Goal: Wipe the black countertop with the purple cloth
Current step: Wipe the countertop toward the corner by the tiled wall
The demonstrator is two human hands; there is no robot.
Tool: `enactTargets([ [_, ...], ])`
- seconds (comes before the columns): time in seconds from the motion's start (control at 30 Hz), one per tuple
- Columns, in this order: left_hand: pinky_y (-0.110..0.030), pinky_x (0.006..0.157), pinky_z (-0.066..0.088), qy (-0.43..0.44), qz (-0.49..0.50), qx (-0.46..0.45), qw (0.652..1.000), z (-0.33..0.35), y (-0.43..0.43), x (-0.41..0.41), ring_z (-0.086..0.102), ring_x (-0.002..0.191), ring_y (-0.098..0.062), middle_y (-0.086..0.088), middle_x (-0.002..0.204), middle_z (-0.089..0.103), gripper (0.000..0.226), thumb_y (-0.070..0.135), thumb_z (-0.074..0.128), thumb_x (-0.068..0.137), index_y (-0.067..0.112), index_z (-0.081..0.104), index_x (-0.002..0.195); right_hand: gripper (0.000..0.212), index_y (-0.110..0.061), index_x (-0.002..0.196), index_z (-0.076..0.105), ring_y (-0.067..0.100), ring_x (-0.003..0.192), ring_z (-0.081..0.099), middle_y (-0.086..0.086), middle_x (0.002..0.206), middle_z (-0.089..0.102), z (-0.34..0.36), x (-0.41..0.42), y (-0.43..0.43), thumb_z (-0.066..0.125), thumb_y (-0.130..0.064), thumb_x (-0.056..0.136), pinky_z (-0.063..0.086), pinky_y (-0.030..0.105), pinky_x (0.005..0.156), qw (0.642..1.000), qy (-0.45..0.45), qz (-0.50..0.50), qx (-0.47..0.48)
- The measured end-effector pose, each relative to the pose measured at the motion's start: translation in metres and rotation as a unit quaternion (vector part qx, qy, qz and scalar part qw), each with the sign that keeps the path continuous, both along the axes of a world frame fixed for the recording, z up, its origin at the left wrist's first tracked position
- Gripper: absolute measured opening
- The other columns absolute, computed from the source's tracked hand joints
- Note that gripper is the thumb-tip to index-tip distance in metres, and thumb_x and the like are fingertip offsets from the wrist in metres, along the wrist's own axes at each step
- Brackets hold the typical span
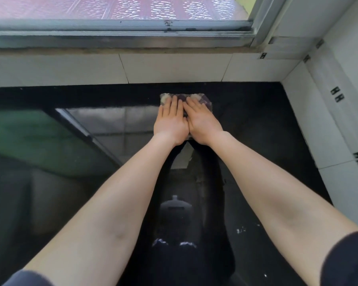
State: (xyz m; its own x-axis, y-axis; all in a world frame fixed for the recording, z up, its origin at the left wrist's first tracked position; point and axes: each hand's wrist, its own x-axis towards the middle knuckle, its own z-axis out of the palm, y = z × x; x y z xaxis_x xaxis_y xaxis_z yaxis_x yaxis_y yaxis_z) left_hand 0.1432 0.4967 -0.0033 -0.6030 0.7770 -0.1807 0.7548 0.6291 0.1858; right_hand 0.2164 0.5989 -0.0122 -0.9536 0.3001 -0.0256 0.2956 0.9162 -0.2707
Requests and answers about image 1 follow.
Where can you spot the person's dark right sleeve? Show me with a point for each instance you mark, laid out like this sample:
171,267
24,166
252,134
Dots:
348,260

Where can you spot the grey aluminium window frame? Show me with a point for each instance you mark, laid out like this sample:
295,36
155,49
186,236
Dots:
122,34

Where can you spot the mottled purple cleaning cloth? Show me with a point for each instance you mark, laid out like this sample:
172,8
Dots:
203,99

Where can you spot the person's right hand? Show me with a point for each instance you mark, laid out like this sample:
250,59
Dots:
203,126

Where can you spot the person's dark sleeve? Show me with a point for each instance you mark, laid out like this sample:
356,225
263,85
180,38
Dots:
28,279
348,260

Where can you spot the person's left fingers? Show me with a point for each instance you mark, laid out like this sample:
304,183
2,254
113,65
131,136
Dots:
170,106

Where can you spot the person's right fingers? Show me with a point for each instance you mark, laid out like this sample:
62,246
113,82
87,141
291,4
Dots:
195,106

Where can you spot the person's left hand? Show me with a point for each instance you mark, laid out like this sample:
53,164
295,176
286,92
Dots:
170,125

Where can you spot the person's left forearm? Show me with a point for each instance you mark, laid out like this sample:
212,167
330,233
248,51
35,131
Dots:
107,211

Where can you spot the person's dark left sleeve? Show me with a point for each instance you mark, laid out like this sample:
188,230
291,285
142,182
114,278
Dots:
28,279

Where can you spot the person's right forearm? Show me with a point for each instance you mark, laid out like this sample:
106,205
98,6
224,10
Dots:
274,202

